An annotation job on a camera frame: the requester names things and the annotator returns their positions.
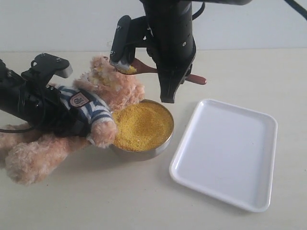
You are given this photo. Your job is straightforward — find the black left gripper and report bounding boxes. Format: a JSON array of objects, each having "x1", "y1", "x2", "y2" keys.
[{"x1": 20, "y1": 69, "x2": 96, "y2": 146}]

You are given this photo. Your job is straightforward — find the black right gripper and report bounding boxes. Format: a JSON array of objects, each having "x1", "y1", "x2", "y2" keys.
[{"x1": 142, "y1": 0, "x2": 196, "y2": 104}]

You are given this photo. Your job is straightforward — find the dark red wooden spoon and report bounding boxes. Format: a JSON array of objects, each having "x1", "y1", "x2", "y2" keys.
[{"x1": 114, "y1": 58, "x2": 207, "y2": 85}]

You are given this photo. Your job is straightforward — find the beige teddy bear striped shirt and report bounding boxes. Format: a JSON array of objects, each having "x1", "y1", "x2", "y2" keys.
[{"x1": 0, "y1": 53, "x2": 144, "y2": 185}]

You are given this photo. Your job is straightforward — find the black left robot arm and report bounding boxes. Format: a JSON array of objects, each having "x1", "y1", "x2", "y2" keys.
[{"x1": 0, "y1": 56, "x2": 91, "y2": 138}]

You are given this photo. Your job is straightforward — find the yellow millet grains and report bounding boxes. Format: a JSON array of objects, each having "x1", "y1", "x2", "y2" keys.
[{"x1": 111, "y1": 101, "x2": 174, "y2": 152}]

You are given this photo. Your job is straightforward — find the round metal bowl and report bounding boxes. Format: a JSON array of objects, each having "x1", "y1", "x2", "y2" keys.
[{"x1": 109, "y1": 99, "x2": 175, "y2": 161}]

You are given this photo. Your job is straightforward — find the white rectangular plastic tray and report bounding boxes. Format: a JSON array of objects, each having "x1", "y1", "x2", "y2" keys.
[{"x1": 169, "y1": 99, "x2": 278, "y2": 213}]

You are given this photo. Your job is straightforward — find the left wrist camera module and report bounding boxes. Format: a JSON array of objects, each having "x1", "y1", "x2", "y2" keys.
[{"x1": 31, "y1": 53, "x2": 73, "y2": 79}]

